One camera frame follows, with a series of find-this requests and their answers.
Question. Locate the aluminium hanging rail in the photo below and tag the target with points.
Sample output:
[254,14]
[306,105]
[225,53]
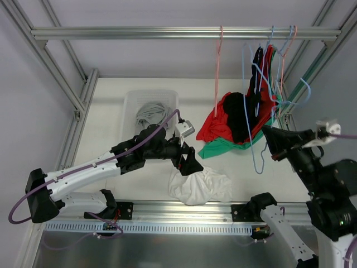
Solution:
[231,33]

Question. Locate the pink hanger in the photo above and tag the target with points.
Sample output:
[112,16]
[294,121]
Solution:
[280,102]
[217,69]

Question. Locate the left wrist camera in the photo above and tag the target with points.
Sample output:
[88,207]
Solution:
[183,130]

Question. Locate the grey tank top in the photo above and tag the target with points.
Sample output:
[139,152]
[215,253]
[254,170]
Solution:
[152,113]

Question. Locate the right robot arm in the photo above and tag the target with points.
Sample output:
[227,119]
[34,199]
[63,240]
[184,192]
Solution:
[332,191]

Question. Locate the white plastic basket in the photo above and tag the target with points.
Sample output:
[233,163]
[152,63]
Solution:
[135,100]

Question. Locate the black tank top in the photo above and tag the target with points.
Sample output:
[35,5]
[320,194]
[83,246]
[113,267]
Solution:
[240,108]

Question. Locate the blue hanger right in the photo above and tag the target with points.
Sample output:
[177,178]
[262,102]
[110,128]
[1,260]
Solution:
[282,52]

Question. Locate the green tank top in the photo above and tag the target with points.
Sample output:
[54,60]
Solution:
[220,148]

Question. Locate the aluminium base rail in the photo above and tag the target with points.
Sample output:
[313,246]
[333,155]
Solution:
[210,213]

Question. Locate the right aluminium frame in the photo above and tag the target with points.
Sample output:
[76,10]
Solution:
[330,47]

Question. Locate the red tank top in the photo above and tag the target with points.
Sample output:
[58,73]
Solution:
[214,128]

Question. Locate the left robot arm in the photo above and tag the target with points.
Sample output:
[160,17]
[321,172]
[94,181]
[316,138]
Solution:
[50,194]

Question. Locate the blue hanger with black top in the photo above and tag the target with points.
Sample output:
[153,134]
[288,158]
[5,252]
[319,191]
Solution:
[259,88]

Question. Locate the aluminium frame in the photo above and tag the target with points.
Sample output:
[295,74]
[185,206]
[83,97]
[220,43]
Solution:
[330,47]
[81,102]

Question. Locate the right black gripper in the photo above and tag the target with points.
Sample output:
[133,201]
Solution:
[292,149]

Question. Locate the white tank top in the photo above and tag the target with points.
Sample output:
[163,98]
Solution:
[200,187]

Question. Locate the white slotted cable duct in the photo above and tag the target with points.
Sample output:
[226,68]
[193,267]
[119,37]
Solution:
[152,228]

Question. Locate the left aluminium frame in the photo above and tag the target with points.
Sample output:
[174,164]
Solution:
[81,102]

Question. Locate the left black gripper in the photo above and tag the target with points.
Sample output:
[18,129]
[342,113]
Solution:
[182,159]

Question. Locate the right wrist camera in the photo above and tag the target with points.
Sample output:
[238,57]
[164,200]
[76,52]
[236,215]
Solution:
[324,134]

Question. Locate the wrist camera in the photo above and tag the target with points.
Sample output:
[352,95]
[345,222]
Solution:
[183,130]
[324,134]

